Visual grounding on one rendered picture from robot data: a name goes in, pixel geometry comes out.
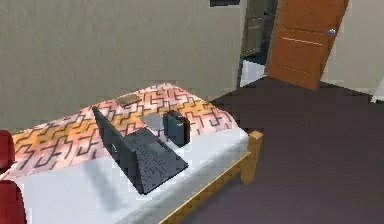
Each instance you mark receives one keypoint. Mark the orange patterned blanket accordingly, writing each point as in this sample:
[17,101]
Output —
[66,133]

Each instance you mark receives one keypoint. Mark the black open laptop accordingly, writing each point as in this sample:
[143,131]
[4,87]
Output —
[143,156]

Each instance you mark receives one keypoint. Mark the brown flat book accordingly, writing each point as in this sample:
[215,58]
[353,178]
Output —
[128,99]

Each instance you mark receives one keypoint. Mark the dark upright box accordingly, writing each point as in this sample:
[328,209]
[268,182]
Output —
[176,128]

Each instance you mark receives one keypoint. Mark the dark framed wall picture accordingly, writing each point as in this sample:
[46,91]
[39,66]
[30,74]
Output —
[224,2]

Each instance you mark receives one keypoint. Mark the grey flat tablet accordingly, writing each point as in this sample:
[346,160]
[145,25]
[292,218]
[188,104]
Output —
[154,120]

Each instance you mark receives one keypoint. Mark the wooden bed with white sheet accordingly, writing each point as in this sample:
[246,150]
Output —
[213,156]

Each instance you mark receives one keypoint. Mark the brown wooden room door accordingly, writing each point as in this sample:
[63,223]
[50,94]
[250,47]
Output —
[303,43]

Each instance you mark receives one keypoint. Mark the red pillow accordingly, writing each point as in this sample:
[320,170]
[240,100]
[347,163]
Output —
[6,150]
[10,203]

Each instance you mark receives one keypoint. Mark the grey green cupboard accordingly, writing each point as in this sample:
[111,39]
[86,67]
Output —
[255,30]

